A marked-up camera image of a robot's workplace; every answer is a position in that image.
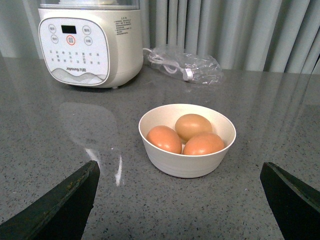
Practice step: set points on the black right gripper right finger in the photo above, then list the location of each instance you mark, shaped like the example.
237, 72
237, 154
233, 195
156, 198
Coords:
295, 205

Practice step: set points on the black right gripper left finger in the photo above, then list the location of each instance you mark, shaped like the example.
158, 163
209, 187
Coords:
60, 214

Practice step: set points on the brown egg bowl right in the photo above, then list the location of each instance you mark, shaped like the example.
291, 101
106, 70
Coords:
203, 144

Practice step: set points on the brown egg bowl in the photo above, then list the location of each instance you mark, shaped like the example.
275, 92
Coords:
203, 144
165, 138
190, 125

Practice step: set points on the brown egg bowl left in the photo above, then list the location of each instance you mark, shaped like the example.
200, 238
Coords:
165, 138

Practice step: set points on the brown egg bowl back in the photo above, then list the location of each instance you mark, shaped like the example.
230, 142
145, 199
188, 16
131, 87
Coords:
190, 125

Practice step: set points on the white bowl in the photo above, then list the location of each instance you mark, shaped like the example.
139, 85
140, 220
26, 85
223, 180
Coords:
179, 165

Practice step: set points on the clear plastic bag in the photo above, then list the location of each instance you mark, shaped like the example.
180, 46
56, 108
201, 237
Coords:
173, 61

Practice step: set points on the white Joyoung cooker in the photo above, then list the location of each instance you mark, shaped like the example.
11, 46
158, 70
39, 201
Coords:
91, 43

